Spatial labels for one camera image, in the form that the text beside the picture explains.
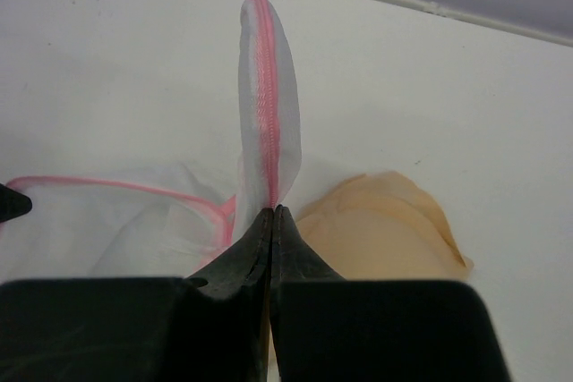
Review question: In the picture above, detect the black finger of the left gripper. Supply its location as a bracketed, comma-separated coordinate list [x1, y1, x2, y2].
[0, 184, 32, 223]

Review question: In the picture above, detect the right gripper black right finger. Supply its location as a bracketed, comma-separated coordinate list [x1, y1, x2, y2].
[269, 207, 510, 381]

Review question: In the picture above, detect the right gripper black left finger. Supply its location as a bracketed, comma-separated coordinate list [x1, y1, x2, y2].
[1, 209, 274, 381]

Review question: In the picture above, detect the beige bra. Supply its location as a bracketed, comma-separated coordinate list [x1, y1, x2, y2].
[296, 171, 474, 281]

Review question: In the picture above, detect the white mesh laundry bag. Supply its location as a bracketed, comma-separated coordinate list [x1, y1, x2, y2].
[1, 0, 302, 282]

